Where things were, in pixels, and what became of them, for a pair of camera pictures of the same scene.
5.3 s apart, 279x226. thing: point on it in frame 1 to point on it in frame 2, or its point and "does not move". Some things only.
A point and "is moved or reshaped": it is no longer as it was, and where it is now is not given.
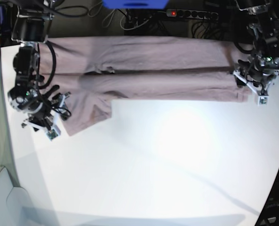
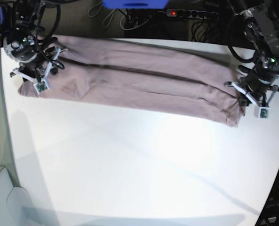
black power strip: x=204 y=15 does not move
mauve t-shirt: x=92 y=72 is moved or reshaped
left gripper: x=39 y=116 to x=32 y=69
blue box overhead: x=135 y=4 does not move
